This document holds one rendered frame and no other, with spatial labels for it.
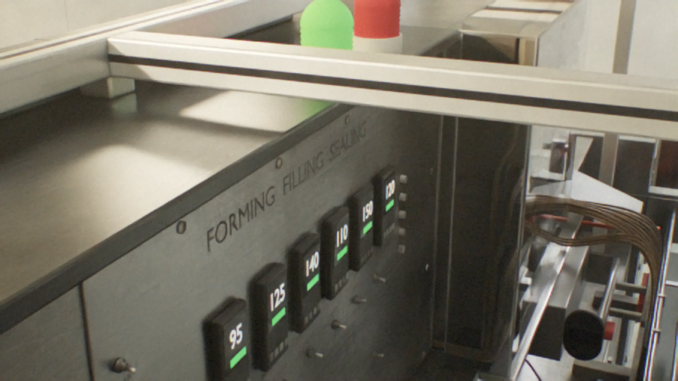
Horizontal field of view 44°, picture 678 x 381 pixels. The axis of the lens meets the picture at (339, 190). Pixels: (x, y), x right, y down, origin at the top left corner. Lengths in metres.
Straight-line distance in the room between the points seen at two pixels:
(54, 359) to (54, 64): 0.32
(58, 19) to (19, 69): 3.89
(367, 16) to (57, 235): 0.58
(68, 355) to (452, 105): 0.36
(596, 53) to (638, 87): 5.32
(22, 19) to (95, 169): 3.82
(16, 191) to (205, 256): 0.15
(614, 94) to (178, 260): 0.36
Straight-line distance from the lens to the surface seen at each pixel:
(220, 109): 0.81
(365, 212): 0.98
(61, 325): 0.56
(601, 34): 5.96
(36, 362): 0.55
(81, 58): 0.82
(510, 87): 0.68
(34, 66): 0.78
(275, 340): 0.81
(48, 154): 0.71
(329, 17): 0.89
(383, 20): 1.03
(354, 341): 1.06
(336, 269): 0.92
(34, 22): 4.53
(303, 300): 0.85
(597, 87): 0.67
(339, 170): 0.91
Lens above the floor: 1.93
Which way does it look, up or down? 21 degrees down
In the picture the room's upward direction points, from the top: straight up
